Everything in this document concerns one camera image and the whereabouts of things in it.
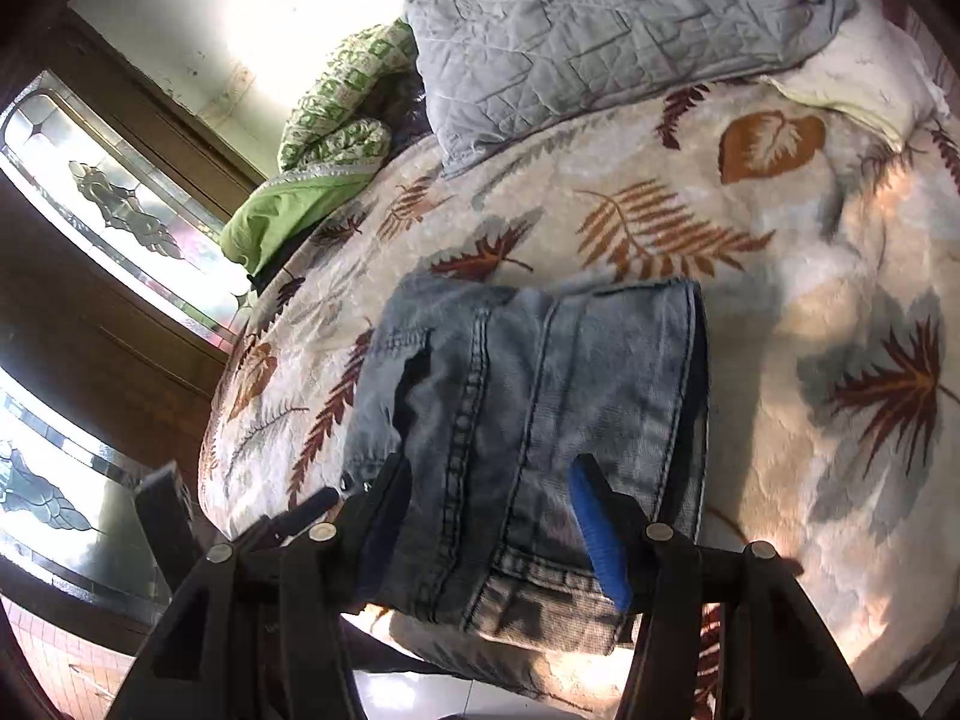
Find grey-blue denim jeans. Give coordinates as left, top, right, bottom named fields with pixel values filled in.
left=343, top=273, right=709, bottom=655

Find green patterned quilt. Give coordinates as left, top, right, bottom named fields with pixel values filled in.
left=220, top=20, right=416, bottom=278

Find leaf pattern fleece blanket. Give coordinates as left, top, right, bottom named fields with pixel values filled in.
left=199, top=80, right=958, bottom=689

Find dark purple cloth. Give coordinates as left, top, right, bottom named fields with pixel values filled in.
left=368, top=70, right=431, bottom=160

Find white floral pillow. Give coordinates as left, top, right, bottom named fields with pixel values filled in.
left=760, top=4, right=950, bottom=151

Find grey quilted pillow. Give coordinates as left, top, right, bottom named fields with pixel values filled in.
left=405, top=0, right=857, bottom=176

